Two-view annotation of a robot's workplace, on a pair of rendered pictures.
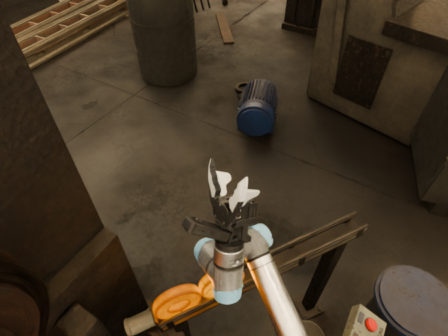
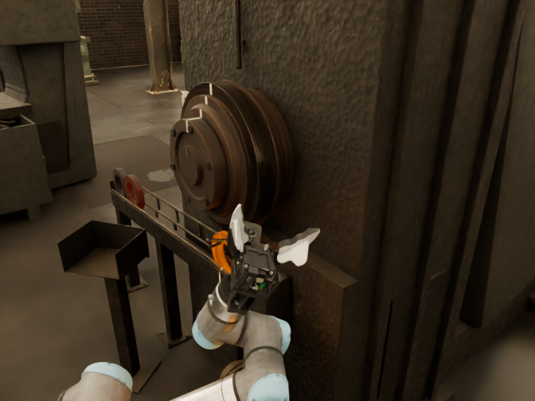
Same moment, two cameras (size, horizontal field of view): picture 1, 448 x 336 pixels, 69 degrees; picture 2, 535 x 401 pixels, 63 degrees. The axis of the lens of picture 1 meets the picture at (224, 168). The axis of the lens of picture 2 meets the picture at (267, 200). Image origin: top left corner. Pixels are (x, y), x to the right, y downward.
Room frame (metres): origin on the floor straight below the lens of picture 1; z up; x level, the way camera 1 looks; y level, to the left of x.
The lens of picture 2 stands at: (0.73, -0.62, 1.57)
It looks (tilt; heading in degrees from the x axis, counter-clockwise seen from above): 25 degrees down; 112
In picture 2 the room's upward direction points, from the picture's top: straight up
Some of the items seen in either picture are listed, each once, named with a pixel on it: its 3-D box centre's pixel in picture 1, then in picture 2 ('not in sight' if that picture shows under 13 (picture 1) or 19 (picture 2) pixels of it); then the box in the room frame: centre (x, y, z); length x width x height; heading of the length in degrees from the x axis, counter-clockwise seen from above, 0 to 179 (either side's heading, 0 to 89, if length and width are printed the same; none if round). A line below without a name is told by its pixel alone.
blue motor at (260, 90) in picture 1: (259, 104); not in sight; (2.26, -0.29, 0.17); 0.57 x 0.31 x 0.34; 169
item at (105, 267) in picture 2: not in sight; (116, 308); (-0.43, 0.53, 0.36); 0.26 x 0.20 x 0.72; 4
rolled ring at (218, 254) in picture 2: not in sight; (228, 256); (0.12, 0.53, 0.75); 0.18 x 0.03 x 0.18; 148
